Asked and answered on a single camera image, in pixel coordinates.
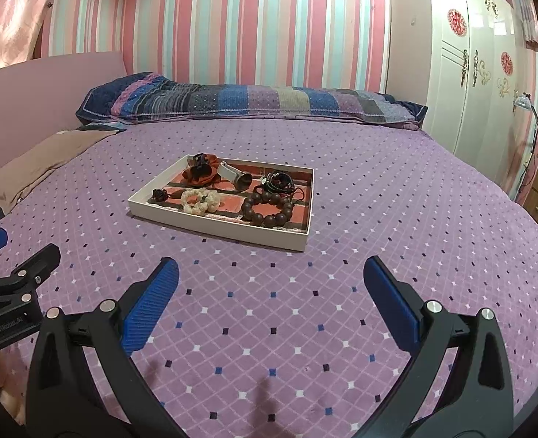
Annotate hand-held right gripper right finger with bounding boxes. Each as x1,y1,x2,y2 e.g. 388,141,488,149
351,255,514,438

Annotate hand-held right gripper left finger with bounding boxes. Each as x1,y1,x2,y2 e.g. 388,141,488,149
25,257,180,438

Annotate white tray with red lining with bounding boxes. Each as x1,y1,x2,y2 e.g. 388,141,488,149
128,154,314,252

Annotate cream scrunchie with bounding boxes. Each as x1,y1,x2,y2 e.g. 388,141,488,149
180,188,222,214

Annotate black hair tie red beads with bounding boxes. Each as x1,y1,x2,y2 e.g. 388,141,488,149
149,187,183,204

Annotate wooden bead bracelet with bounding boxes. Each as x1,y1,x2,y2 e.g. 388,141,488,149
241,190,295,228

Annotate white wrist watch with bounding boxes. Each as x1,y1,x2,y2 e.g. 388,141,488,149
218,161,254,192

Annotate black braided bracelet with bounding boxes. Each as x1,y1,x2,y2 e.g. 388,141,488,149
253,169,304,201

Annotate purple checked bedspread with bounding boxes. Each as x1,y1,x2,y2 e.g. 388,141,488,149
0,116,538,438

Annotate tan folded blanket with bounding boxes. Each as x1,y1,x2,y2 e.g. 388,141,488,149
0,128,124,216

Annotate orange scrunchie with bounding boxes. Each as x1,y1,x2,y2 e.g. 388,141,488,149
181,154,225,188

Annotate pink headboard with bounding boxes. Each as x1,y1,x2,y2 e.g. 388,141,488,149
0,51,128,183

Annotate white wardrobe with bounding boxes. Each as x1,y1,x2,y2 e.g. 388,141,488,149
426,0,532,206

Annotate striped patchwork pillow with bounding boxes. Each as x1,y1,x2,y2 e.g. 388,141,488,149
76,72,429,133

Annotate desk lamp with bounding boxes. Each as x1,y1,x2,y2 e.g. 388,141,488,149
513,92,538,201

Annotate striped window curtain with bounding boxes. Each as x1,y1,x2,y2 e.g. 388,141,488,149
515,0,538,51

